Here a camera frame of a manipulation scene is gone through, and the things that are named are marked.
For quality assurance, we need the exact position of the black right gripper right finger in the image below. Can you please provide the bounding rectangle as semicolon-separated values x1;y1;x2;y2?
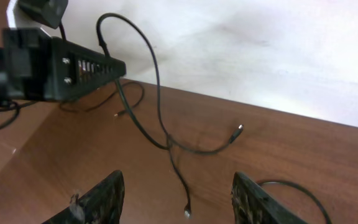
231;172;306;224

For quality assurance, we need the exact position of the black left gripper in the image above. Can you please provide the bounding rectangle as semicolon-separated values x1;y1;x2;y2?
0;28;126;101

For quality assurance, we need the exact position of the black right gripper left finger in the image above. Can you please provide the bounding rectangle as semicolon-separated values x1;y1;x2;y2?
43;170;125;224

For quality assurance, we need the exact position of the thin black USB cable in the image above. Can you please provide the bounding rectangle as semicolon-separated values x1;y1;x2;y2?
59;81;145;118

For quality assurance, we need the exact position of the thick black cable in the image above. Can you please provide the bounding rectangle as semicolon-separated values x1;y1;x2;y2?
95;12;245;218

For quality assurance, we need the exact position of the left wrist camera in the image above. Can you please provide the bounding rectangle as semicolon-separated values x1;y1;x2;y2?
6;0;68;29

